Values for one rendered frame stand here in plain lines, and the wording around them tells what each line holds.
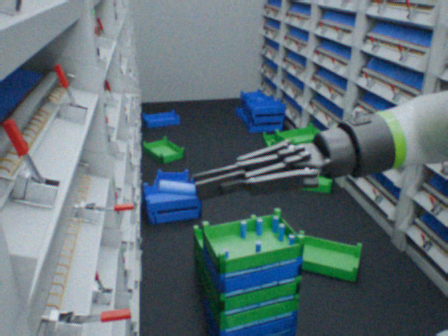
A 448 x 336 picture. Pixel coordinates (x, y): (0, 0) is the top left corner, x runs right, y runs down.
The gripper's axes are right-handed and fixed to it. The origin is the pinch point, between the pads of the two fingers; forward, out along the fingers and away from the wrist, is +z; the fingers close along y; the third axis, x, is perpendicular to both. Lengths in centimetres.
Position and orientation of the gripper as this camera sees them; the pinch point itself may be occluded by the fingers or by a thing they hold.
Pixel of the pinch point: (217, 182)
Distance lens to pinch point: 63.7
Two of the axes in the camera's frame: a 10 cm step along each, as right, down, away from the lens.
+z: -9.7, 2.4, -0.9
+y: 1.9, 4.2, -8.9
